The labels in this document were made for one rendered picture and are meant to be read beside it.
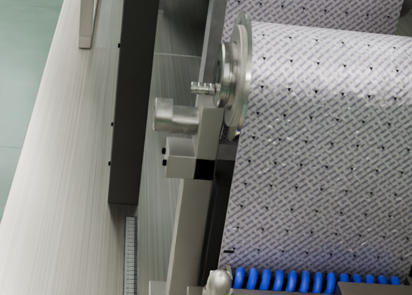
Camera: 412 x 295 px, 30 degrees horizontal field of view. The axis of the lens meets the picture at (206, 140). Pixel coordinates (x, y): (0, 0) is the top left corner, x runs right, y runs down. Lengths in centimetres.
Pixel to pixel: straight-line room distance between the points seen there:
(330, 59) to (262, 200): 18
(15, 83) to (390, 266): 313
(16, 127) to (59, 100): 189
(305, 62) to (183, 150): 20
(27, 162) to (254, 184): 60
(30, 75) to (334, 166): 324
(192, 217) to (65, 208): 32
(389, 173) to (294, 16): 27
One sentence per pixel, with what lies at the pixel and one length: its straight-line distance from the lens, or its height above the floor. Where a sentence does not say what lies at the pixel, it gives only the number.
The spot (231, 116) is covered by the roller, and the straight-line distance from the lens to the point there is 85.
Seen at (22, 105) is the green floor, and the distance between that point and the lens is 369.
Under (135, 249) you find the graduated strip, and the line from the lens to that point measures 116.
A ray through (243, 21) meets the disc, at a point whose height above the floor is 132.
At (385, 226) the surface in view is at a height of 110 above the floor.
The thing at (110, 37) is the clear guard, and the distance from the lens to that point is 188.
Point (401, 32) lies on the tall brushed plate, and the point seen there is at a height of 120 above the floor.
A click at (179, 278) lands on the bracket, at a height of 95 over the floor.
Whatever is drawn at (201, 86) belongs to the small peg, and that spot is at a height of 123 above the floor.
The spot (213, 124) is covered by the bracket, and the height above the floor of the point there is 118.
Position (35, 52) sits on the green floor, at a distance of 432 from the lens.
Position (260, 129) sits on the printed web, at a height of 122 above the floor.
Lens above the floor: 157
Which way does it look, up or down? 27 degrees down
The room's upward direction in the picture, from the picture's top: 8 degrees clockwise
